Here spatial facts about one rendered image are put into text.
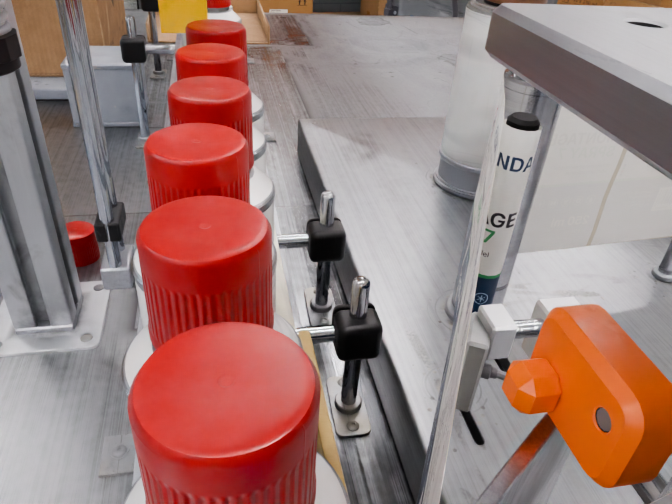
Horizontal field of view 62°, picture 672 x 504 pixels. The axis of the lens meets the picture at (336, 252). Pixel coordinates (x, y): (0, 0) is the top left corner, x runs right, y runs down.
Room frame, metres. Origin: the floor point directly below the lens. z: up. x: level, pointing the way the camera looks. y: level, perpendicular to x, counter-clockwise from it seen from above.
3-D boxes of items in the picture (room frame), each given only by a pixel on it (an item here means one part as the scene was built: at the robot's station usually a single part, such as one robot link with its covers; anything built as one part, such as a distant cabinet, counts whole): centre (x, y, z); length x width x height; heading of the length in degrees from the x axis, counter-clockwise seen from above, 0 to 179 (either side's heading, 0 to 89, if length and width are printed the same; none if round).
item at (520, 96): (0.34, -0.11, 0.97); 0.05 x 0.05 x 0.19
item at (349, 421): (0.28, -0.02, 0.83); 0.06 x 0.03 x 0.01; 12
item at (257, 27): (1.40, 0.34, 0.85); 0.30 x 0.26 x 0.04; 14
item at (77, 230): (0.44, 0.25, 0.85); 0.03 x 0.03 x 0.03
